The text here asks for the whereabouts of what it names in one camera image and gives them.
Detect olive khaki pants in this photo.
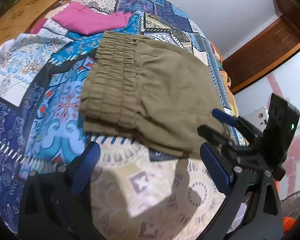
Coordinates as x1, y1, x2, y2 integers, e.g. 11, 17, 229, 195
79, 31, 230, 158

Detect grey fan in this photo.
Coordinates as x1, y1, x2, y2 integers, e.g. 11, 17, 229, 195
281, 190, 300, 223

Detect orange yellow fleece blanket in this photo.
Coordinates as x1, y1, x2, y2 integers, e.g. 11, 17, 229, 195
210, 42, 238, 117

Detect brown wooden door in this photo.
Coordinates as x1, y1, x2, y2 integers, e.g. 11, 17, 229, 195
223, 0, 300, 94

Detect folded pink pants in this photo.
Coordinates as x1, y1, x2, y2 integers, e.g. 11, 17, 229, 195
30, 2, 131, 35

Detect brown cardboard box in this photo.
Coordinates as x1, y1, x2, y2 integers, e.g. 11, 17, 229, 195
0, 0, 60, 45

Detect white wall socket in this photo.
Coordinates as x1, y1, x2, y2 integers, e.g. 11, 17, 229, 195
243, 107, 269, 132

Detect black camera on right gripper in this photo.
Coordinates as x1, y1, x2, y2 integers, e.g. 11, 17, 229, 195
262, 93, 300, 161

